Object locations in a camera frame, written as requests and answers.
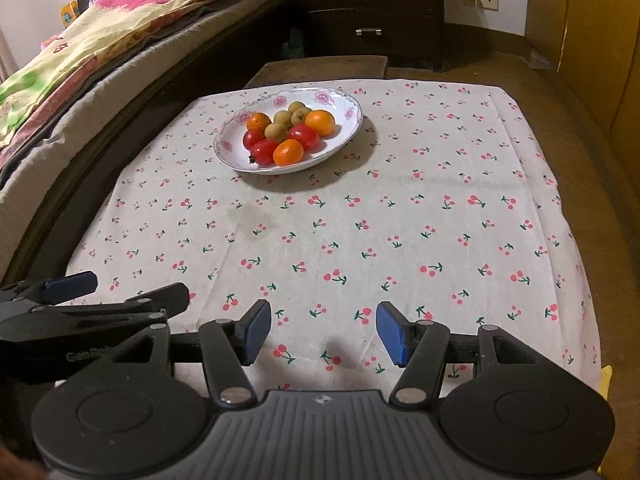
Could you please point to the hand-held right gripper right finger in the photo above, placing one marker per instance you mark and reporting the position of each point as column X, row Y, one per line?
column 392, row 332

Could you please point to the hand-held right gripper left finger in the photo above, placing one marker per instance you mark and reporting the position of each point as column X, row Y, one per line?
column 257, row 330

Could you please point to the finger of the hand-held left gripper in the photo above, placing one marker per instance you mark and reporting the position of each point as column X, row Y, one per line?
column 70, row 281
column 160, row 300

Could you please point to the red tomato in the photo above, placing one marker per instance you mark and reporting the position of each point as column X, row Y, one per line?
column 264, row 152
column 253, row 138
column 303, row 136

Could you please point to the orange tangerine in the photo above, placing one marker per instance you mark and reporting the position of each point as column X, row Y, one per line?
column 288, row 153
column 258, row 122
column 320, row 122

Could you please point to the tan longan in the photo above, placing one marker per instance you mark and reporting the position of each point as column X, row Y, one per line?
column 276, row 130
column 296, row 105
column 300, row 117

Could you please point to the white floral plate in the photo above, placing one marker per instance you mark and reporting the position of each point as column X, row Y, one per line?
column 346, row 110

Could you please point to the cherry print tablecloth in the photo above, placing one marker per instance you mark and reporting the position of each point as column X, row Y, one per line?
column 400, row 210

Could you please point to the bed with colourful blanket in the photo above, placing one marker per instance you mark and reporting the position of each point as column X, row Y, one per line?
column 150, row 110

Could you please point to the yellow item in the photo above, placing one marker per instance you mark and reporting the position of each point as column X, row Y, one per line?
column 606, row 380

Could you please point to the colourful patchwork quilt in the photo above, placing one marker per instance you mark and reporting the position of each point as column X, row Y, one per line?
column 100, row 30

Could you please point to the orange yellow toy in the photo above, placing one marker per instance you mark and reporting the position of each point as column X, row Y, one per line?
column 68, row 12

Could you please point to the wooden bench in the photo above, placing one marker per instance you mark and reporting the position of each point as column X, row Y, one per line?
column 320, row 67

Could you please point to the green bag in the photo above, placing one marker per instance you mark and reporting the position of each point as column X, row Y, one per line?
column 295, row 42

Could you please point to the clear plastic wrapper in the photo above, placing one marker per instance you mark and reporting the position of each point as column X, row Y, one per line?
column 542, row 60

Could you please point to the dark wooden nightstand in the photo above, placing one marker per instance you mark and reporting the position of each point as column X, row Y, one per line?
column 400, row 10

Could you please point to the wooden wardrobe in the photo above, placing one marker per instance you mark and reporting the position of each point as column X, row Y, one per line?
column 595, row 35

